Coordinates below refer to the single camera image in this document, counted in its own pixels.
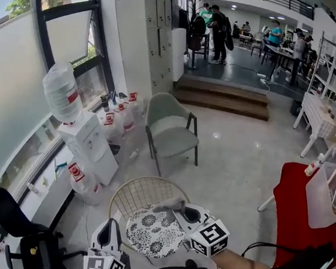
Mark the dark coat stand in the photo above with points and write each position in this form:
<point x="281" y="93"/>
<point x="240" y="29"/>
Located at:
<point x="193" y="21"/>

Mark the black waste bin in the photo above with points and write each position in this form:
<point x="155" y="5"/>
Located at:
<point x="296" y="107"/>

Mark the small clear plastic bottle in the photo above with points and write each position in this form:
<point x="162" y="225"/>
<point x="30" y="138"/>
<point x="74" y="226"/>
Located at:
<point x="134" y="153"/>

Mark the white table with checked cloth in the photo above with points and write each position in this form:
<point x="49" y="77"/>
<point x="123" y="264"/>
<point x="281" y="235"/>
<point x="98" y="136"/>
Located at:
<point x="320" y="119"/>

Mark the grey cloth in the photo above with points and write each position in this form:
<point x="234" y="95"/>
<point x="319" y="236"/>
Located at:
<point x="168" y="206"/>

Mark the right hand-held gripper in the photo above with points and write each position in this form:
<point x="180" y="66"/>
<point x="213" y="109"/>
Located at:
<point x="209" y="236"/>

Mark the white water dispenser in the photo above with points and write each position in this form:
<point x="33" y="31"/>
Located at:
<point x="93" y="147"/>

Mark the white bottle with red label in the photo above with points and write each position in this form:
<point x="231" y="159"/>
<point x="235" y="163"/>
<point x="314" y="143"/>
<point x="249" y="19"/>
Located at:
<point x="314" y="165"/>

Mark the wooden steps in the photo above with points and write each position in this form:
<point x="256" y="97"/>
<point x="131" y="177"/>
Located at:
<point x="221" y="97"/>

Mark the red tablecloth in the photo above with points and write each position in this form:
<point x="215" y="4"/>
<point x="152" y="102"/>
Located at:
<point x="291" y="208"/>

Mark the white shelf rack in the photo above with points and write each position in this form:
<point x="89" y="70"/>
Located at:
<point x="333" y="70"/>

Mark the white power strip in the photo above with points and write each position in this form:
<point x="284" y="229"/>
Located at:
<point x="261" y="75"/>

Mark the large water bottle red label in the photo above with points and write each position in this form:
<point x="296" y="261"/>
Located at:
<point x="61" y="91"/>

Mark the green upholstered armchair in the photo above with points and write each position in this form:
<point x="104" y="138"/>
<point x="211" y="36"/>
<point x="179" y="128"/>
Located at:
<point x="173" y="137"/>

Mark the tall white locker cabinet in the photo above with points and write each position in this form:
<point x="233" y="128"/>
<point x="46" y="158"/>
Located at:
<point x="149" y="40"/>

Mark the translucent plastic container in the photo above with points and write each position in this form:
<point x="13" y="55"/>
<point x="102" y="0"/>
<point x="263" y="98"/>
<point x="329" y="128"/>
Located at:
<point x="321" y="202"/>

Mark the person's right forearm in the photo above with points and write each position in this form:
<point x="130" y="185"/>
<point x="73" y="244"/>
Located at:
<point x="238" y="265"/>

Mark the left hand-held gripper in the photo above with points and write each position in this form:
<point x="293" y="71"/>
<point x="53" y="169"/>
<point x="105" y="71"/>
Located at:
<point x="99" y="267"/>

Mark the water jug with red cap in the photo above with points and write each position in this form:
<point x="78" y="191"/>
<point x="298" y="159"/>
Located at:
<point x="136" y="105"/>
<point x="126" y="118"/>
<point x="113" y="128"/>
<point x="85" y="183"/>

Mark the dark thermos flask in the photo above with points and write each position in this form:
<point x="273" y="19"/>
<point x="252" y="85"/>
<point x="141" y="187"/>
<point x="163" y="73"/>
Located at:
<point x="105" y="102"/>

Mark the long black table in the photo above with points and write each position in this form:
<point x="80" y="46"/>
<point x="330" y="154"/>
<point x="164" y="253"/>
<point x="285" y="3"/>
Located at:
<point x="279" y="51"/>

